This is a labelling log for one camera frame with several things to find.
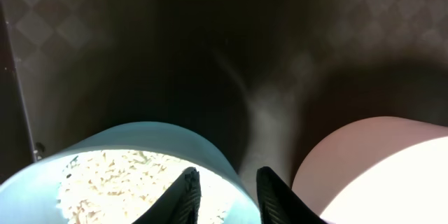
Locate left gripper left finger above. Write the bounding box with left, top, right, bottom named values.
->
left=134, top=167, right=202, bottom=224

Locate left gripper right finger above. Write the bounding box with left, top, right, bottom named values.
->
left=256, top=167, right=326, bottom=224

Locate pile of rice scraps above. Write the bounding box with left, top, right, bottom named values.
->
left=56, top=149, right=233, bottom=223

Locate light blue bowl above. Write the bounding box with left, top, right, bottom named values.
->
left=1, top=122, right=260, bottom=223

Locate white pink bowl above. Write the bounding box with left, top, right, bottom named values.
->
left=292, top=117, right=447, bottom=223

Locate brown serving tray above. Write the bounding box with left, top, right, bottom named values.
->
left=1, top=0, right=447, bottom=195

